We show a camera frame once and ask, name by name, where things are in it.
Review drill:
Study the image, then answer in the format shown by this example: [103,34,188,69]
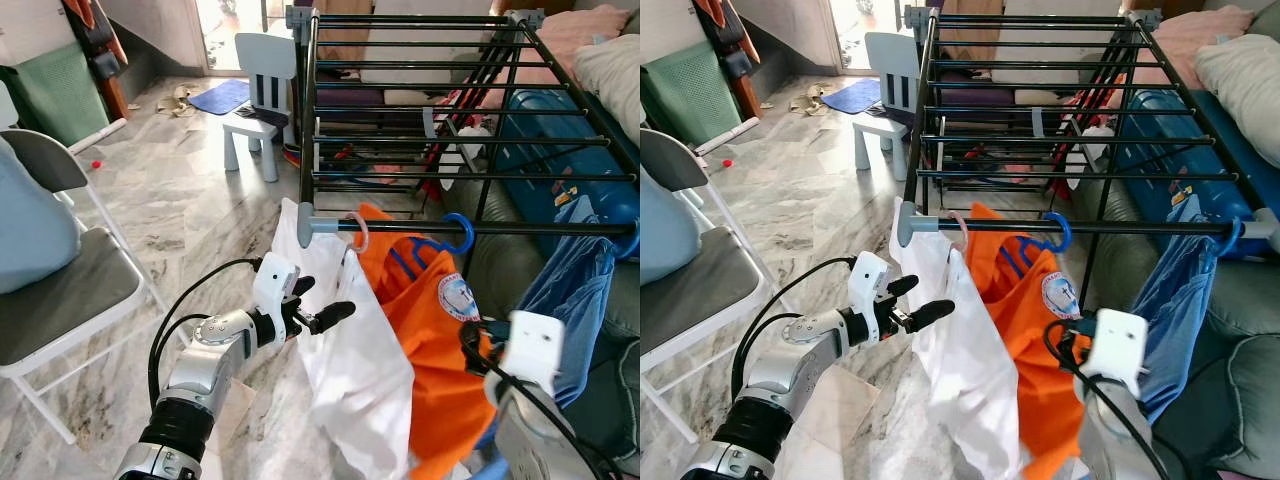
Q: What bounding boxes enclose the light blue chair cushion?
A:
[640,165,673,286]
[0,135,83,296]

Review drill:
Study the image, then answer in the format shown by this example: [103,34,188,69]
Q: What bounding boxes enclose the black metal drying rack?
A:
[288,5,641,266]
[897,5,1280,263]

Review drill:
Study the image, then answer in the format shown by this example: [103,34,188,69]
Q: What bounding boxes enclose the grey leather sofa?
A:
[1075,180,1280,480]
[465,180,641,479]

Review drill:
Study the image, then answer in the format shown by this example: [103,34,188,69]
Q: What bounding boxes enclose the pink pillow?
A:
[533,4,633,86]
[1150,4,1256,89]

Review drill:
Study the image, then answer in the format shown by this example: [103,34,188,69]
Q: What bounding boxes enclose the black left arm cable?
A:
[728,256,857,401]
[148,257,263,409]

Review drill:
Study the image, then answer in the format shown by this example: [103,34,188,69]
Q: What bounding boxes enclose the green panel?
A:
[0,42,113,149]
[640,40,746,149]

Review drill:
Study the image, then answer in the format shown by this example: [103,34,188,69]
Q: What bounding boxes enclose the white paper roll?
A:
[695,117,761,157]
[64,117,130,157]

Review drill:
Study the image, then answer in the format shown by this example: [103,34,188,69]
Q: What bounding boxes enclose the grey white folding chair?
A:
[640,128,741,446]
[0,128,168,446]

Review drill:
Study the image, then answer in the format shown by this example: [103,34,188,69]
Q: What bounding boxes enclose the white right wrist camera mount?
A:
[1083,308,1148,399]
[499,311,567,397]

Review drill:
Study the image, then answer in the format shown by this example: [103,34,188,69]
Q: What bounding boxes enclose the white child chair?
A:
[853,32,916,183]
[221,32,299,184]

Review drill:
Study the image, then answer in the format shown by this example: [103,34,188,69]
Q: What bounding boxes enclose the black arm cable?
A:
[1042,318,1191,480]
[148,257,263,409]
[728,256,857,401]
[458,322,626,480]

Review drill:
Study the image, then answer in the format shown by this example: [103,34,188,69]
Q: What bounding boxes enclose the white garment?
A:
[272,197,417,480]
[889,197,1023,480]

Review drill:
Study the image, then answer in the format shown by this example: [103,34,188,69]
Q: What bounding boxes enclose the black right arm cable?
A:
[458,322,626,480]
[1042,318,1191,480]

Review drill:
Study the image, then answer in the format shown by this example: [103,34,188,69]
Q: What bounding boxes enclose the blue sheet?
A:
[1115,88,1280,261]
[495,88,641,263]

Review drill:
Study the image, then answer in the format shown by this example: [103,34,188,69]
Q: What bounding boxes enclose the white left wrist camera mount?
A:
[848,251,893,321]
[252,252,302,323]

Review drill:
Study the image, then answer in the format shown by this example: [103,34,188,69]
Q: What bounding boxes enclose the blue floor mat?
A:
[187,78,252,117]
[820,78,883,115]

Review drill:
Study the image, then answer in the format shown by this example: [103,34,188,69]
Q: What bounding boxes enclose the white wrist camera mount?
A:
[848,251,893,321]
[1083,308,1148,399]
[499,311,567,397]
[252,252,302,323]

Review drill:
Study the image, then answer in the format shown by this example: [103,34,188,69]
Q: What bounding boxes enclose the blue plastic hanger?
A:
[388,212,477,284]
[598,215,641,263]
[1215,215,1246,261]
[1000,211,1073,281]

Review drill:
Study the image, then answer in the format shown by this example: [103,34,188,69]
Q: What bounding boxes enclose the blue denim garment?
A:
[478,193,618,413]
[1130,193,1223,426]

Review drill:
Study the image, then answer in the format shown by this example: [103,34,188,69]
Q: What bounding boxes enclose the orange shirt with badge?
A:
[354,203,498,480]
[966,202,1093,480]

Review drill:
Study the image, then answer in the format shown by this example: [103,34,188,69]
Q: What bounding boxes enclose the cream pillow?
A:
[1194,33,1280,169]
[572,33,641,143]

